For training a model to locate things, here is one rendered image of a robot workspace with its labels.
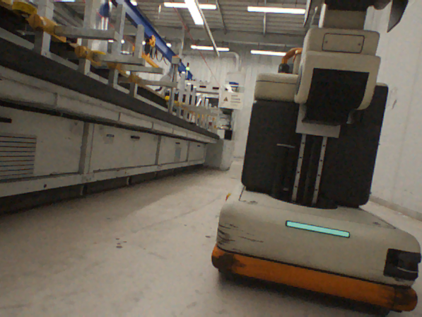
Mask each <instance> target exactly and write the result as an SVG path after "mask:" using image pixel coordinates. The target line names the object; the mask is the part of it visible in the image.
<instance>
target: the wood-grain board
mask: <svg viewBox="0 0 422 317"><path fill-rule="evenodd" d="M12 6H13V4H11V5H10V6H0V8H2V9H3V10H5V11H7V12H9V13H11V14H13V15H14V16H16V17H18V18H20V19H23V17H21V16H20V15H18V14H16V13H14V12H13V11H12ZM78 45H79V44H78V43H76V44H73V43H71V44H69V47H71V48H72V49H76V47H77V46H78ZM121 76H122V77H126V78H128V76H129V75H128V74H127V73H126V74H121ZM142 88H144V89H146V90H147V91H149V92H151V93H153V94H154V95H156V96H157V97H159V98H160V99H162V100H165V101H167V102H168V100H166V99H165V97H164V96H163V95H161V94H160V93H158V92H157V91H155V90H153V89H152V88H150V87H148V86H147V85H144V86H143V87H142Z"/></svg>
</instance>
